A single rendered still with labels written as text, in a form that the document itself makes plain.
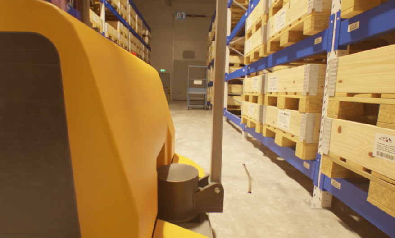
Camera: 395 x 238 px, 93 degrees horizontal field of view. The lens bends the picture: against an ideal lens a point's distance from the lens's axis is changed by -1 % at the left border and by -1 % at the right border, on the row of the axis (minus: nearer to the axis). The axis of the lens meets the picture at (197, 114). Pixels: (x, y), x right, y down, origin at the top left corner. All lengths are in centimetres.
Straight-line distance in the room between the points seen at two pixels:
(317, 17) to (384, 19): 48
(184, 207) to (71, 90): 55
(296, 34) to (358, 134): 104
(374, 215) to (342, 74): 70
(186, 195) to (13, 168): 49
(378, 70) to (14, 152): 123
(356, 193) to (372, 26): 84
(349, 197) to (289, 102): 84
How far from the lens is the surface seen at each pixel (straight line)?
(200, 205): 79
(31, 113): 41
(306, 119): 155
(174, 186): 71
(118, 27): 667
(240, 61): 627
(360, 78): 121
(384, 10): 130
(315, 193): 165
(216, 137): 71
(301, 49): 181
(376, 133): 113
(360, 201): 135
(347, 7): 140
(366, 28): 135
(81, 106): 36
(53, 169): 41
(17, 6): 43
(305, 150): 160
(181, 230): 64
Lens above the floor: 75
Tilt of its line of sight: 7 degrees down
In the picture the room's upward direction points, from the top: 1 degrees clockwise
